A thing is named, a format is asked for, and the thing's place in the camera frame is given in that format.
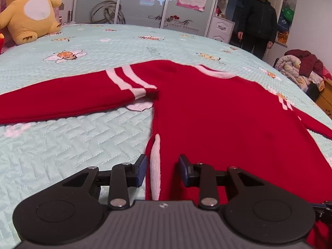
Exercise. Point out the green bag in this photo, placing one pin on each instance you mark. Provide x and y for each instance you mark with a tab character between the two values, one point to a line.
288	15

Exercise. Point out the light green bee print bedspread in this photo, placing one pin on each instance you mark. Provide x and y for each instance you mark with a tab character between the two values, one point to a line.
64	147

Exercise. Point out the yellow plush toy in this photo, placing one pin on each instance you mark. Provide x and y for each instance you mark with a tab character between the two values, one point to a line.
31	10

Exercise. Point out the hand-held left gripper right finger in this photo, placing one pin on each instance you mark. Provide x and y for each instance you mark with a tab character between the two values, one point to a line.
184	171

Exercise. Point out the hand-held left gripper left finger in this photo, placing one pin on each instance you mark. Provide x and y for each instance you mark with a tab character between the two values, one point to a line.
141	170

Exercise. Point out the sliding door wardrobe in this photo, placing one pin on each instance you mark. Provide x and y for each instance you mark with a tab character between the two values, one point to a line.
145	13

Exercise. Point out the red sweater with white stripes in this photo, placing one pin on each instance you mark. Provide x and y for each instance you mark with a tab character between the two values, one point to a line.
220	114

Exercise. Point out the pink cloth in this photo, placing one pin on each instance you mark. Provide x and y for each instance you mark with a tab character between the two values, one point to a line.
327	73

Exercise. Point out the blue bag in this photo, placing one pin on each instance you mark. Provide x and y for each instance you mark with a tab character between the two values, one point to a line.
282	27

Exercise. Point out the small red plush toy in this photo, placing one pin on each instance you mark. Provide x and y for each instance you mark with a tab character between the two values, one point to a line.
1	44

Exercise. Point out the white door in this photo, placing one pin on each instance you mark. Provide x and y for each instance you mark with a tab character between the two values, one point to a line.
279	2

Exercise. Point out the wooden cabinet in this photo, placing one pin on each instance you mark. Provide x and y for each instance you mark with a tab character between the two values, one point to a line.
325	98

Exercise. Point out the dark red jacket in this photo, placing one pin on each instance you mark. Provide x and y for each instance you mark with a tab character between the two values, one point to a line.
308	62

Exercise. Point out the white drawer cabinet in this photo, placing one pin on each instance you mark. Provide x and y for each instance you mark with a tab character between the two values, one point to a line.
220	28

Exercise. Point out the pile of floral quilts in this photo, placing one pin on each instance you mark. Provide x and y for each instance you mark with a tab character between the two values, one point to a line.
288	68

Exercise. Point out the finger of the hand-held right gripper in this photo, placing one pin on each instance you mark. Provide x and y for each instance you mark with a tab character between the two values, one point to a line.
323	210

